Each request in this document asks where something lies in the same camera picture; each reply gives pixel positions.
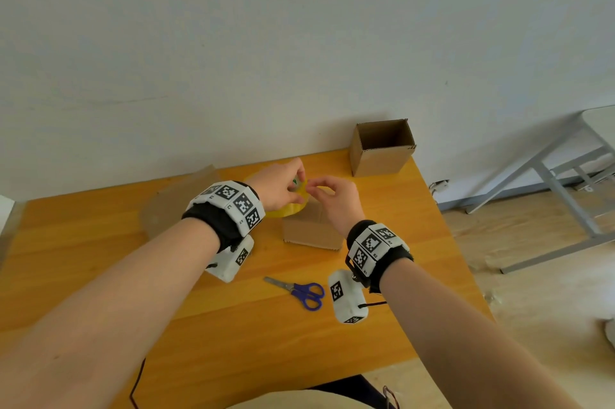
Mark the person's left hand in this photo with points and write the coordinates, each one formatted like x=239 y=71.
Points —
x=274 y=187

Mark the person's right hand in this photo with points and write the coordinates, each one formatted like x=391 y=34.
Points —
x=343 y=207

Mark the yellow tape roll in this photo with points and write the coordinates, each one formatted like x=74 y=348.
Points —
x=288 y=210

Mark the brown cardboard paper box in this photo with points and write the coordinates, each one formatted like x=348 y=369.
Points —
x=307 y=231
x=379 y=161

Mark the stack of cardboard boxes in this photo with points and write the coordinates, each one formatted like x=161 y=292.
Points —
x=163 y=207

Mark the person's right forearm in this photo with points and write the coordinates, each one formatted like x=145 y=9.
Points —
x=456 y=336

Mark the person's left forearm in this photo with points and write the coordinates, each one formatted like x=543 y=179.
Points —
x=96 y=322

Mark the person's dark and beige clothing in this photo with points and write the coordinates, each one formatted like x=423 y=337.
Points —
x=298 y=401

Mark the black left wristband with markers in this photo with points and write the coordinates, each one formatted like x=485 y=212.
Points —
x=216 y=221

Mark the black wristband with markers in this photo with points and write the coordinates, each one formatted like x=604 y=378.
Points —
x=216 y=221
x=394 y=260

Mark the black right wristband with markers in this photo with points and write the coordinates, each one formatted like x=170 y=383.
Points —
x=394 y=260

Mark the white cabinet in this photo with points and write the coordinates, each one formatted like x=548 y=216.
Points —
x=6 y=211

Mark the white shoe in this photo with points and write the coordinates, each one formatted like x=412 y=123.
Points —
x=610 y=332

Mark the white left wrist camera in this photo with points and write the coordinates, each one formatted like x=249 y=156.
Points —
x=226 y=267

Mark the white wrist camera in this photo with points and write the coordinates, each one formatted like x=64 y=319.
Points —
x=348 y=303
x=226 y=267

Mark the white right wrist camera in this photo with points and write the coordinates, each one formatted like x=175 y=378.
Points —
x=348 y=303

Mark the white wall socket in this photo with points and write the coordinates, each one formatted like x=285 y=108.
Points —
x=438 y=185

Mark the grey metal table frame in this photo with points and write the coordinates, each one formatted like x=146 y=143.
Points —
x=552 y=173

